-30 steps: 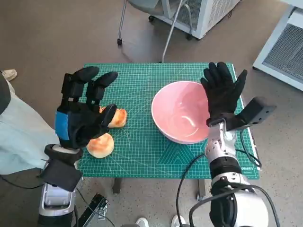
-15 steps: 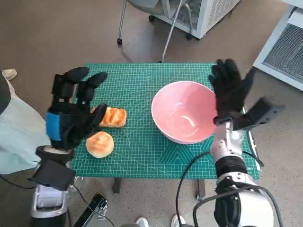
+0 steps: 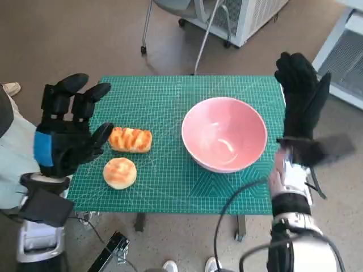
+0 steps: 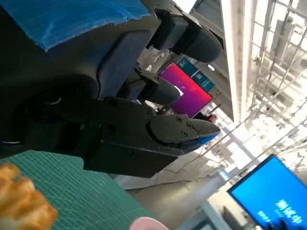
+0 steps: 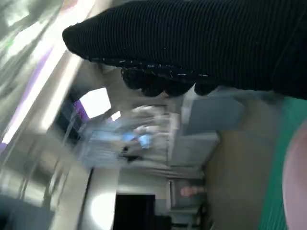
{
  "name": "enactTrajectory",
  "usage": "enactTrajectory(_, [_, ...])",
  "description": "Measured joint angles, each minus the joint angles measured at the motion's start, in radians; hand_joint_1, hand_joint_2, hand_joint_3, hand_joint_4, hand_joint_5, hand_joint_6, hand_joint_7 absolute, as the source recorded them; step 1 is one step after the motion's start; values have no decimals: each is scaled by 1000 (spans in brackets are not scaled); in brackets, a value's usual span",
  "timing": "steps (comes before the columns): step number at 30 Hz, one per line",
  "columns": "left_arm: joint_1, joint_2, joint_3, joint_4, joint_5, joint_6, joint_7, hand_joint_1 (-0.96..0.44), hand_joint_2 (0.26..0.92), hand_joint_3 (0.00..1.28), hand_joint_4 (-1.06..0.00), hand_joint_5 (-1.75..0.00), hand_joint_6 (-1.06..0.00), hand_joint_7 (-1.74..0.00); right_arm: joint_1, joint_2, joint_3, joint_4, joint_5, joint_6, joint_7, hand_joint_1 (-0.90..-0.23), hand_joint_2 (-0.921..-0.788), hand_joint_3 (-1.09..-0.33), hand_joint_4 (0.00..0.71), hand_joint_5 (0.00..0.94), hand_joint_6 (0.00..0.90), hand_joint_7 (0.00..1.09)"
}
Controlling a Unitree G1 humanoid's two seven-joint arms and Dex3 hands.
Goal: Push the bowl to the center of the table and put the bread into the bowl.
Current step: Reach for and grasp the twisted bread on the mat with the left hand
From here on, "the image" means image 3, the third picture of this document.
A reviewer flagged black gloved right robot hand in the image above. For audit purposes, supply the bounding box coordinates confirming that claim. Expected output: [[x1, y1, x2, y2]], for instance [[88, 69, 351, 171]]
[[274, 52, 332, 142]]

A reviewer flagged bare left hand blue tape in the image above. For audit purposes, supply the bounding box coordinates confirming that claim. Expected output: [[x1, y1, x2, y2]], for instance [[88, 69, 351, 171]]
[[33, 73, 115, 179]]

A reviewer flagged round toy bread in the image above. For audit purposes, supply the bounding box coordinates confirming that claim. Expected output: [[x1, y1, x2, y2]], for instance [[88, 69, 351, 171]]
[[102, 158, 138, 190]]

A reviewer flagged oblong braided toy bread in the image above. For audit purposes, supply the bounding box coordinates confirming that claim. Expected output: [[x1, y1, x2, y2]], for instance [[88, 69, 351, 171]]
[[108, 126, 153, 154]]

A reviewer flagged pink bowl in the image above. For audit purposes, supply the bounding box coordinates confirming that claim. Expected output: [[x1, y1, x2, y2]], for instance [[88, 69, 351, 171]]
[[181, 97, 269, 174]]

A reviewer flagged white cabinet with mesh panel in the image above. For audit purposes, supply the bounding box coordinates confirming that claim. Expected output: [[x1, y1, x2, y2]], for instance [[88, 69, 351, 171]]
[[311, 7, 363, 110]]

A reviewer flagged white louvred unit on casters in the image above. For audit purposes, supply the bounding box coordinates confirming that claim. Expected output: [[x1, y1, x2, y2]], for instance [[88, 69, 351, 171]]
[[178, 0, 290, 48]]

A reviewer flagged black table leg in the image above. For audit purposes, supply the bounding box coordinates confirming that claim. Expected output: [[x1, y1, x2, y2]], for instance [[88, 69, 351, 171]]
[[234, 214, 247, 242], [134, 212, 147, 232]]

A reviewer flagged green cutting mat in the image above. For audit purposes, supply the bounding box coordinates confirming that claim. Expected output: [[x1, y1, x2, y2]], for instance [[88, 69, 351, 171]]
[[67, 75, 286, 216]]

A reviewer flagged black metal stand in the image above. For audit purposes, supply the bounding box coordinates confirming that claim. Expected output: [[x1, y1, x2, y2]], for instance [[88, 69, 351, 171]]
[[86, 231, 131, 272]]

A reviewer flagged grey chair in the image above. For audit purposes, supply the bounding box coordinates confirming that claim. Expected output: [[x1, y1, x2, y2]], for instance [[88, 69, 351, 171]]
[[140, 0, 232, 76]]

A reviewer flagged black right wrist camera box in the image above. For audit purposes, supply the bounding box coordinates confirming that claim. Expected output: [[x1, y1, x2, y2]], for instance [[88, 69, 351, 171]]
[[289, 135, 357, 168]]

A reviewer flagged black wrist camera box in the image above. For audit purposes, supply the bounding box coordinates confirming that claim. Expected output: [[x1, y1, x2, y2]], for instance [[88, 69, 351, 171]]
[[18, 188, 75, 227], [289, 135, 357, 168]]

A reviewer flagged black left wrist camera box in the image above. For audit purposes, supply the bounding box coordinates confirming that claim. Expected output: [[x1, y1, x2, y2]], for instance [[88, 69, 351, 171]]
[[18, 188, 75, 227]]

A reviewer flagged short black wrist cable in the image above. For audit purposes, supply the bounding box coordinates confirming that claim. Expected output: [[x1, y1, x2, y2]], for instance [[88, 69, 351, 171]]
[[306, 165, 327, 200]]

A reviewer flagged thin black floor cable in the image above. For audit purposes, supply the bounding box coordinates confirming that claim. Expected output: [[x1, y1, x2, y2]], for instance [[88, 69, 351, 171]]
[[66, 216, 106, 248]]

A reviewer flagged long black robot cable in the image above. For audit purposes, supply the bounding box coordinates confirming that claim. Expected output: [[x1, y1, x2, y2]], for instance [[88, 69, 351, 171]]
[[214, 178, 270, 272]]

